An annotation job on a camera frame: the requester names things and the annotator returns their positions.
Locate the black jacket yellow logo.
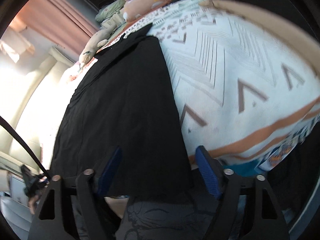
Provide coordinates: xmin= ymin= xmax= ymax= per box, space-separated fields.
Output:
xmin=50 ymin=25 xmax=191 ymax=196

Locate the person left hand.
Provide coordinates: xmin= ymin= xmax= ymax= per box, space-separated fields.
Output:
xmin=28 ymin=194 xmax=41 ymax=215

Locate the black camera cable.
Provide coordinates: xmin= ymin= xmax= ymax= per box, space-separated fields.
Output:
xmin=0 ymin=115 xmax=52 ymax=179

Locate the patterned white bedspread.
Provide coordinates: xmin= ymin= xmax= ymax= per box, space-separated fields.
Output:
xmin=39 ymin=0 xmax=320 ymax=173

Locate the folded beige garment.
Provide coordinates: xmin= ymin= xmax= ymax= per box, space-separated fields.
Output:
xmin=199 ymin=0 xmax=319 ymax=76

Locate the left pink curtain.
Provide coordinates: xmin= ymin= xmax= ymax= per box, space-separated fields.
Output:
xmin=15 ymin=0 xmax=99 ymax=55

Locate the grey patterned trouser knee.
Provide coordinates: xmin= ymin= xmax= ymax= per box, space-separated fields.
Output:
xmin=116 ymin=194 xmax=218 ymax=239

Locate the cream padded headboard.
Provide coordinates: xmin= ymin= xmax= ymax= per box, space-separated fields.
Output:
xmin=1 ymin=47 xmax=73 ymax=168

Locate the beige plush animal toy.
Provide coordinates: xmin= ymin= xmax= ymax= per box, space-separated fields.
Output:
xmin=78 ymin=28 xmax=115 ymax=65

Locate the green floral pillow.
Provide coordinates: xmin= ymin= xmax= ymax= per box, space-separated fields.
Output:
xmin=95 ymin=0 xmax=126 ymax=23

